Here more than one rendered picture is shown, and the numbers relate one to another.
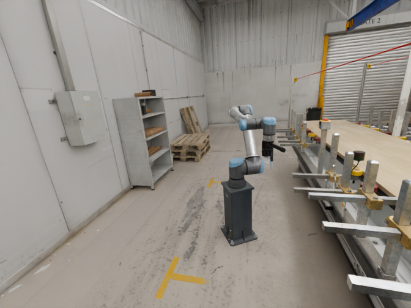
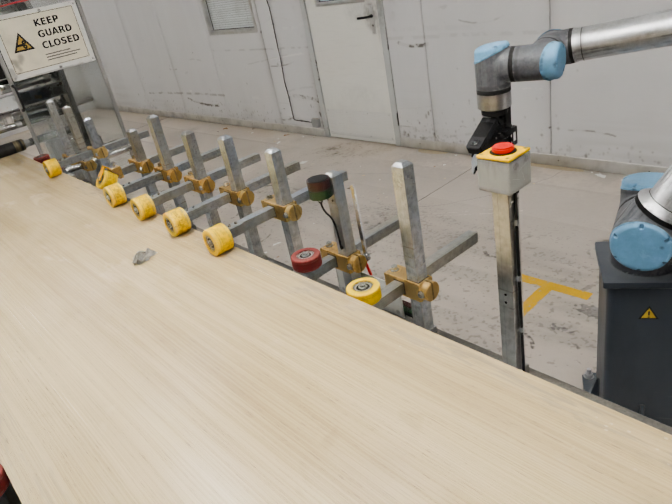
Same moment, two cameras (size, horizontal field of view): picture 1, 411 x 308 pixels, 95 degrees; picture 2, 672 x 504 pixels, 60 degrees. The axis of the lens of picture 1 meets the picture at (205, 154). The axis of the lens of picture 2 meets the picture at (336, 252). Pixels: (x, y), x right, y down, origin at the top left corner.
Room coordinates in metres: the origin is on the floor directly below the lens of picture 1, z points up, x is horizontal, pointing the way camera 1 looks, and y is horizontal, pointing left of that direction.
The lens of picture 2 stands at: (1.90, -2.03, 1.60)
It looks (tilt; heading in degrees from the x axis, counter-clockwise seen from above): 27 degrees down; 127
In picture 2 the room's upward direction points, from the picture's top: 12 degrees counter-clockwise
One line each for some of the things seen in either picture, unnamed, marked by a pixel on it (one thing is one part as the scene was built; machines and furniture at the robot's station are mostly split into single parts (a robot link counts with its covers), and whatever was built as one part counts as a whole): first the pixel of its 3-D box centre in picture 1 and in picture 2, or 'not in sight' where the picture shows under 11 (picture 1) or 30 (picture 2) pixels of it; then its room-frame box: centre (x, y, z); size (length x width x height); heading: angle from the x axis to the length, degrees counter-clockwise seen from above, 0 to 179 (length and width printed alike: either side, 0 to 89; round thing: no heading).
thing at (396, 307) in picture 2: (336, 200); (368, 288); (1.12, -0.87, 0.75); 0.26 x 0.01 x 0.10; 163
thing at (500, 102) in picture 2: (268, 137); (493, 100); (1.38, -0.48, 1.16); 0.10 x 0.09 x 0.05; 165
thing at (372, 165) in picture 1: (364, 203); (289, 224); (0.85, -0.81, 0.90); 0.03 x 0.03 x 0.48; 73
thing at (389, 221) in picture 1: (403, 231); (237, 194); (0.59, -0.73, 0.95); 0.13 x 0.06 x 0.05; 163
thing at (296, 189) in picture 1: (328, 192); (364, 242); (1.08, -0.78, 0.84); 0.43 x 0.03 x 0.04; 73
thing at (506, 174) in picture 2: (325, 124); (504, 170); (1.57, -1.03, 1.18); 0.07 x 0.07 x 0.08; 73
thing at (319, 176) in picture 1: (323, 176); (421, 272); (1.30, -0.88, 0.84); 0.43 x 0.03 x 0.04; 73
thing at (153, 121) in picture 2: not in sight; (171, 175); (0.13, -0.59, 0.94); 0.03 x 0.03 x 0.48; 73
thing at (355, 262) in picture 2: (345, 191); (342, 258); (1.06, -0.88, 0.85); 0.13 x 0.06 x 0.05; 163
